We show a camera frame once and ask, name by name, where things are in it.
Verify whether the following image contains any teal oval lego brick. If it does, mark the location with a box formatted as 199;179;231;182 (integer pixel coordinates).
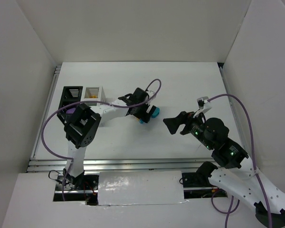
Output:
152;107;160;118

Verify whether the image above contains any purple rounded lego brick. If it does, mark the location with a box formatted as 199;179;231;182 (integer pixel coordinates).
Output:
66;108;76;114

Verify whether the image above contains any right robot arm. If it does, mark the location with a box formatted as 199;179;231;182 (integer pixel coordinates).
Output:
163;111;285;228

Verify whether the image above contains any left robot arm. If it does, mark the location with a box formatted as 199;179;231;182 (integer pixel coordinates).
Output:
63;87;159;189

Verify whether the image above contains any white slotted container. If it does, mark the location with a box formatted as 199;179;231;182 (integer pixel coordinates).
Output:
81;86;106;106

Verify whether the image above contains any black slotted container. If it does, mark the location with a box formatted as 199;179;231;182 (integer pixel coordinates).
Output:
57;86;83;124

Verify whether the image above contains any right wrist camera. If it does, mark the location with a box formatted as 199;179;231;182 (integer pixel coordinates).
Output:
194;96;212;117

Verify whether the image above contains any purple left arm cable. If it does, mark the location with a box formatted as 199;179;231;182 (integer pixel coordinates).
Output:
41;79;162;202

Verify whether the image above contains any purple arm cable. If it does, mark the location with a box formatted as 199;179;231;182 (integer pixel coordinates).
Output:
41;79;162;202
210;94;274;228

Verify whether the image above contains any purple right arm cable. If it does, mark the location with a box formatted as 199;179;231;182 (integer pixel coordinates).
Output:
210;94;274;228

